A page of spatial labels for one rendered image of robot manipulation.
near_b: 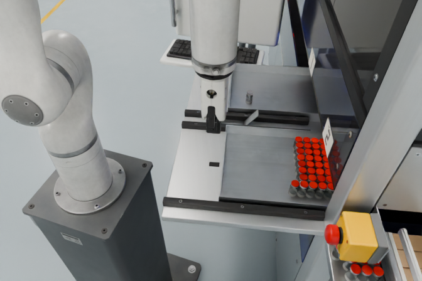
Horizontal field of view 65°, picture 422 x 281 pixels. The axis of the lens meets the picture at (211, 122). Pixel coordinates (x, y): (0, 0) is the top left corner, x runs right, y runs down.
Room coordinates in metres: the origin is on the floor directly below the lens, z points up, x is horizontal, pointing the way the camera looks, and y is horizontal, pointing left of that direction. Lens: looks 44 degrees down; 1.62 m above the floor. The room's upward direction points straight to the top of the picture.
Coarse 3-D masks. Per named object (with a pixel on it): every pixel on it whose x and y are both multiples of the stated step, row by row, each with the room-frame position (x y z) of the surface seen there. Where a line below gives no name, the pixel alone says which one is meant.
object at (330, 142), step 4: (328, 120) 0.60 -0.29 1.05; (328, 124) 0.59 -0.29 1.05; (324, 128) 0.62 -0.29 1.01; (328, 128) 0.59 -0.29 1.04; (324, 132) 0.61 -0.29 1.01; (324, 136) 0.60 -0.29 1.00; (332, 136) 0.55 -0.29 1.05; (324, 140) 0.59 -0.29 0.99; (328, 140) 0.56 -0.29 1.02; (332, 140) 0.54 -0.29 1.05; (328, 144) 0.55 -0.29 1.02; (332, 144) 0.53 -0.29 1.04; (328, 148) 0.54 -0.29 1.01; (328, 152) 0.53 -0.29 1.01
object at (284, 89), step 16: (240, 64) 1.06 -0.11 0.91; (240, 80) 1.00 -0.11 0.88; (256, 80) 1.00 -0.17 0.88; (272, 80) 1.00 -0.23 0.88; (288, 80) 1.00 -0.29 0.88; (304, 80) 1.00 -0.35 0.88; (240, 96) 0.91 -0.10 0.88; (256, 96) 0.91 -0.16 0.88; (272, 96) 0.91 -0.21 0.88; (288, 96) 0.91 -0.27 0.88; (304, 96) 0.91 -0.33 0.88; (240, 112) 0.81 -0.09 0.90; (272, 112) 0.80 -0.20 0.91; (288, 112) 0.79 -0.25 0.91; (304, 112) 0.79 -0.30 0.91
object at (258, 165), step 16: (240, 128) 0.72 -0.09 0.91; (256, 128) 0.72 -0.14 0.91; (272, 128) 0.71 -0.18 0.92; (224, 144) 0.65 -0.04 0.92; (240, 144) 0.68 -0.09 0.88; (256, 144) 0.68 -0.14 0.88; (272, 144) 0.68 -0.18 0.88; (288, 144) 0.68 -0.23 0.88; (224, 160) 0.62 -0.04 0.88; (240, 160) 0.62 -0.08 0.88; (256, 160) 0.62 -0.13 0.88; (272, 160) 0.62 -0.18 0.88; (288, 160) 0.62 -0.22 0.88; (224, 176) 0.56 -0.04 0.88; (240, 176) 0.56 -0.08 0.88; (256, 176) 0.56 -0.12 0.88; (272, 176) 0.56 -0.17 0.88; (288, 176) 0.56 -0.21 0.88; (224, 192) 0.51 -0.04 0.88; (240, 192) 0.51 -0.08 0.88; (256, 192) 0.51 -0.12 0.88; (272, 192) 0.51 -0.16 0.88; (304, 208) 0.45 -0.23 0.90; (320, 208) 0.45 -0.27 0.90
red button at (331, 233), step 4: (328, 228) 0.33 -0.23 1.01; (332, 228) 0.33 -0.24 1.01; (336, 228) 0.33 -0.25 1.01; (328, 232) 0.33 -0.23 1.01; (332, 232) 0.32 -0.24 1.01; (336, 232) 0.32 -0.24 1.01; (328, 236) 0.32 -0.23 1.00; (332, 236) 0.32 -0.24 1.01; (336, 236) 0.32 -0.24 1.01; (328, 240) 0.31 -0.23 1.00; (332, 240) 0.31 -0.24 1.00; (336, 240) 0.31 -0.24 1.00; (332, 244) 0.31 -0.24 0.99; (336, 244) 0.31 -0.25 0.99
